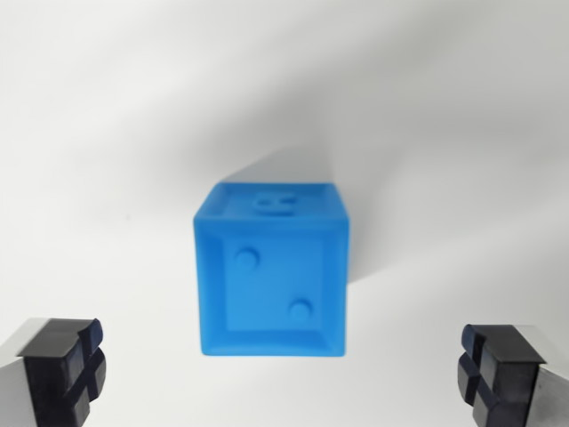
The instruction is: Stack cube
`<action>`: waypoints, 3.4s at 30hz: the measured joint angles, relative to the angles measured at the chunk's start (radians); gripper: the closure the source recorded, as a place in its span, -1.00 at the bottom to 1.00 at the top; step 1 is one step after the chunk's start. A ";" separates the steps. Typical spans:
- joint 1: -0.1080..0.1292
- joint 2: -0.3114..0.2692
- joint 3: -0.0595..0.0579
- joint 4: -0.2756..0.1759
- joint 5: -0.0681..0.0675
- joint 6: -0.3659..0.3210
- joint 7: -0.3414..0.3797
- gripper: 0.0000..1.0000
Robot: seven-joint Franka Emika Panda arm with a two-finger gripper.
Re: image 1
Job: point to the black-padded silver gripper right finger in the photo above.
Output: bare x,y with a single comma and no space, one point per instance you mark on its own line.
507,378

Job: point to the black-padded silver gripper left finger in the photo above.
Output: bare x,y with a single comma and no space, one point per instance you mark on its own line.
49,369

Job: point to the blue rubber cube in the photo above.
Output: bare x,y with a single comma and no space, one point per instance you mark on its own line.
271,284

